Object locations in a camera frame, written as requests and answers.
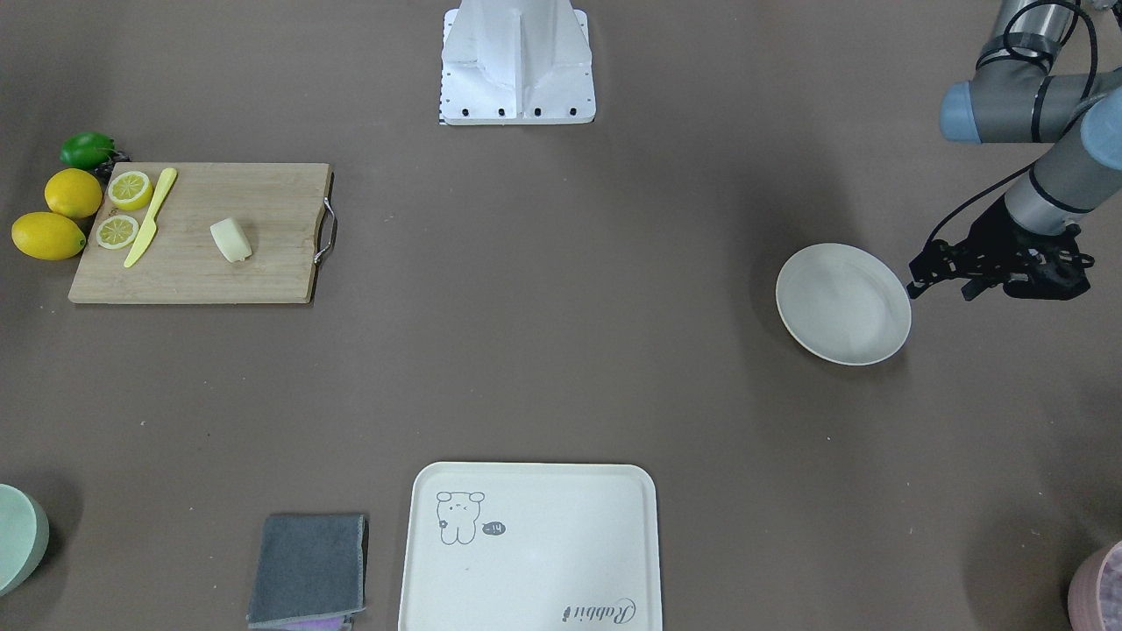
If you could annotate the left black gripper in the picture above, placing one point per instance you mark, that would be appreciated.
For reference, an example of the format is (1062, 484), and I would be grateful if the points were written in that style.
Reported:
(991, 230)

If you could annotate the beige round plate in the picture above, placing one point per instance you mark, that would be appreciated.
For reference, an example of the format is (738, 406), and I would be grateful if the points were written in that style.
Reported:
(843, 304)

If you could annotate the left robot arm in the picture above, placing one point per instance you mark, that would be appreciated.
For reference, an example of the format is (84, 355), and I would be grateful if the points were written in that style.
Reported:
(1036, 81)

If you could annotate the cream rabbit tray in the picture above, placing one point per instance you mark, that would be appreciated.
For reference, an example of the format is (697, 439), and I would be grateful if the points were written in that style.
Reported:
(529, 546)

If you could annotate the white steamed bun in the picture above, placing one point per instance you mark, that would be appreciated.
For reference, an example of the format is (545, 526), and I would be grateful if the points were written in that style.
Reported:
(231, 240)

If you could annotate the pink bowl with ice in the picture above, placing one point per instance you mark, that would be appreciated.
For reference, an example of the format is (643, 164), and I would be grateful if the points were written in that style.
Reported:
(1095, 591)

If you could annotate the grey folded cloth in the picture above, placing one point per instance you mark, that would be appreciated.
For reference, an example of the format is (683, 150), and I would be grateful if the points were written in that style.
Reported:
(310, 572)

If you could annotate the wooden cutting board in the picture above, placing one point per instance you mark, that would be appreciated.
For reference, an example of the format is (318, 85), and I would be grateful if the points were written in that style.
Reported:
(279, 205)

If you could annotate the yellow plastic knife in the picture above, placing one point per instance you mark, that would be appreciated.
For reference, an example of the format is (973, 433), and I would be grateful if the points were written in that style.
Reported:
(148, 227)

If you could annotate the upper lemon half slice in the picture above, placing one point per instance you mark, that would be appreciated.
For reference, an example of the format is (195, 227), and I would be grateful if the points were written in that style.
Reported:
(130, 191)

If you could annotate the lemon half slice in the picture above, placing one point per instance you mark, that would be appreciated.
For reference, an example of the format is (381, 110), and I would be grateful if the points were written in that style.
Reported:
(116, 232)
(130, 191)

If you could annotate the lower lemon half slice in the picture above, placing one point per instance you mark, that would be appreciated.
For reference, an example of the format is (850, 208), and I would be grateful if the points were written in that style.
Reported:
(116, 232)

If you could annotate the green lime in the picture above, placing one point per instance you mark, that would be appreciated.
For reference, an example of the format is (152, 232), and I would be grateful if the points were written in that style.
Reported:
(87, 150)

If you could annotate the yellow lemon far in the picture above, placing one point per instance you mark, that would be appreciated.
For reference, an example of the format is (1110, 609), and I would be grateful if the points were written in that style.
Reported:
(73, 193)

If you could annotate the yellow lemon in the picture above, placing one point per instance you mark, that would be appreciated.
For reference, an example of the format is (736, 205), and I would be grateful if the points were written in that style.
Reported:
(73, 193)
(48, 236)

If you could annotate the yellow lemon near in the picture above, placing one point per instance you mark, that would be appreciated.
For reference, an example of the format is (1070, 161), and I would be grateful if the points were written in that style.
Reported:
(48, 236)

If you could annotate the mint green bowl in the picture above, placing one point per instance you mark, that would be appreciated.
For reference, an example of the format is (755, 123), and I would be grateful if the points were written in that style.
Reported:
(24, 537)

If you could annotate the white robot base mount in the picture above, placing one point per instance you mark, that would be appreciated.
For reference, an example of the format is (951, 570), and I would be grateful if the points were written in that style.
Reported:
(516, 63)

